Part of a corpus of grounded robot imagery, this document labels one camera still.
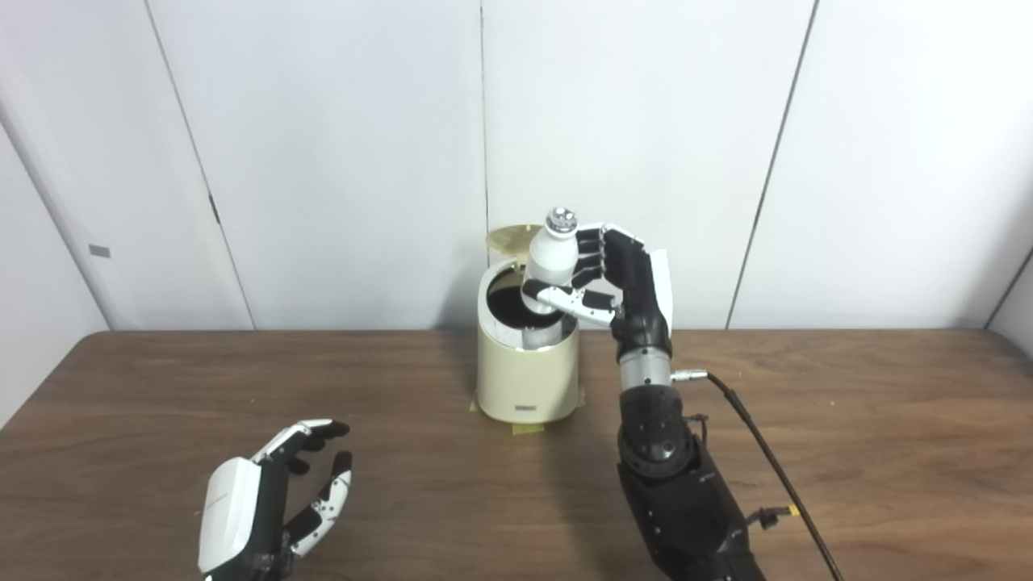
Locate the cream-colored bin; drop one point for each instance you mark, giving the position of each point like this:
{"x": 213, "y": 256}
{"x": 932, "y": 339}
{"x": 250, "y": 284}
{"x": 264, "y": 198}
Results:
{"x": 524, "y": 379}

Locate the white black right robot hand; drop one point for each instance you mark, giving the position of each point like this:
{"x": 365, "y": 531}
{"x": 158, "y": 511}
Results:
{"x": 637, "y": 298}

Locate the cream round bin lid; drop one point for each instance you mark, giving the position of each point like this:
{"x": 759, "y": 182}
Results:
{"x": 508, "y": 239}

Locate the small white plastic bottle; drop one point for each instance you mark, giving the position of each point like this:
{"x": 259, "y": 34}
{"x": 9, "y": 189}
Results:
{"x": 553, "y": 254}

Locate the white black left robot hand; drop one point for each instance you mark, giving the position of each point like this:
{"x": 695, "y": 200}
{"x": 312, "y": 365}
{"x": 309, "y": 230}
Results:
{"x": 234, "y": 516}

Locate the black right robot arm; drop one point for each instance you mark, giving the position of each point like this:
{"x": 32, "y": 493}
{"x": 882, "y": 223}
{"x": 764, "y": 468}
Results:
{"x": 678, "y": 500}

